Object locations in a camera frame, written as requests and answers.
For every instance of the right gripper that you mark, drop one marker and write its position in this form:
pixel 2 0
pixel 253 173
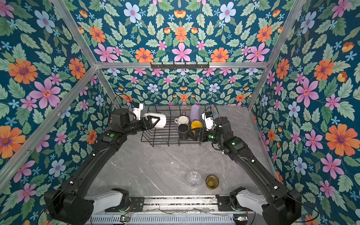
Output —
pixel 204 132

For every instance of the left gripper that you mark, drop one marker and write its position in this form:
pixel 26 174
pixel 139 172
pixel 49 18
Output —
pixel 148 124

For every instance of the white faceted mug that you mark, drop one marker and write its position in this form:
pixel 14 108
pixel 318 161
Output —
pixel 157 120

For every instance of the yellow mug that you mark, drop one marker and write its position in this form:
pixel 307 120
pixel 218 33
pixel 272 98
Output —
pixel 195 125

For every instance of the lilac plastic cup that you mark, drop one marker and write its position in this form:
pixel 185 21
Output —
pixel 195 114

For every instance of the black mug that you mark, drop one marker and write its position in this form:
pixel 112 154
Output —
pixel 183 132

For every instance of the white mug red inside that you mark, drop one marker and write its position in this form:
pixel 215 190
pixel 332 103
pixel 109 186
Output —
pixel 181 120

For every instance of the clear glass cup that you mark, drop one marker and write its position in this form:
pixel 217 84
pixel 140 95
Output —
pixel 194 178

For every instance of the olive green glass cup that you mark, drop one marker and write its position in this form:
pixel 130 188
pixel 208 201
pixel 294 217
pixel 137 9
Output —
pixel 212 182

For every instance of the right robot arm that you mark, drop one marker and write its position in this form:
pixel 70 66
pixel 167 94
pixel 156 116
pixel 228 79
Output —
pixel 271 188

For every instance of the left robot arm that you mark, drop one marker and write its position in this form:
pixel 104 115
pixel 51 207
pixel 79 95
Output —
pixel 70 203

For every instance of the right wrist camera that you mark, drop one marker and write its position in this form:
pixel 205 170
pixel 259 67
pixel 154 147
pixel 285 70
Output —
pixel 208 120

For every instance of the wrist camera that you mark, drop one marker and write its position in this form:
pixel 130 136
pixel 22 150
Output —
pixel 136 109
pixel 208 120

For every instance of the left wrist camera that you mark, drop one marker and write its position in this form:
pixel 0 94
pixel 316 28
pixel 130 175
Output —
pixel 136 109

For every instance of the black wire dish rack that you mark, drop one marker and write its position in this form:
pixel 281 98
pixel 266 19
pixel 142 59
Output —
pixel 169 134

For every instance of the black hook rail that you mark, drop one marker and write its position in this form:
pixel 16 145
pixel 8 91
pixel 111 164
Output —
pixel 173 65

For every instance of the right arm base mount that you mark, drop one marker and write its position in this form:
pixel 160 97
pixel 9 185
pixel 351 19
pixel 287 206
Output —
pixel 229 204

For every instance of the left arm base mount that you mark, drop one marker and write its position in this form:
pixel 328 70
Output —
pixel 135 204

